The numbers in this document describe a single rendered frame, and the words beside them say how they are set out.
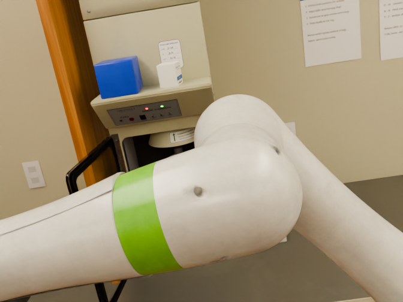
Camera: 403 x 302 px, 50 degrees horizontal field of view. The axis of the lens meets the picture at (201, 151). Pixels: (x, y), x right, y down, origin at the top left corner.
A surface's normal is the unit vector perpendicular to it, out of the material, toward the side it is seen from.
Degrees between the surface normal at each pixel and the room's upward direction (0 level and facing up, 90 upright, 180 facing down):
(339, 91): 90
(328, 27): 90
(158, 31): 90
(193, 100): 135
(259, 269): 0
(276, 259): 0
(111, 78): 90
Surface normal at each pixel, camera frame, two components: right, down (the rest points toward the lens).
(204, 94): 0.11, 0.89
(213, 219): -0.14, 0.18
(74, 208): -0.41, -0.60
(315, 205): 0.15, 0.26
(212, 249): 0.03, 0.63
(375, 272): -0.18, 0.44
